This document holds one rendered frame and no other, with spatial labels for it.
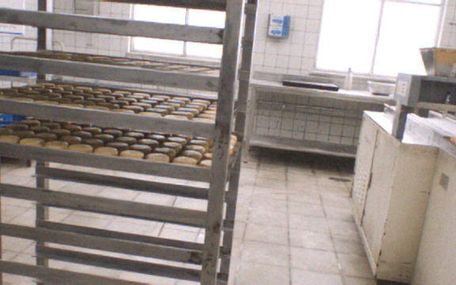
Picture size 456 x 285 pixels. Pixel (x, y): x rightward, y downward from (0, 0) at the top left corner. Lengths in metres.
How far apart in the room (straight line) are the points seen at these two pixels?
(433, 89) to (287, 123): 3.22
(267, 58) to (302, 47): 0.44
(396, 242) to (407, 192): 0.28
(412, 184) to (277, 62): 3.28
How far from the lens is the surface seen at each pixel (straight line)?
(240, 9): 0.80
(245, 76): 1.24
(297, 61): 5.37
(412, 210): 2.45
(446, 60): 2.40
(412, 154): 2.37
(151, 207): 0.91
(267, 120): 5.43
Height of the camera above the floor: 1.21
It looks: 12 degrees down
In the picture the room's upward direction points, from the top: 6 degrees clockwise
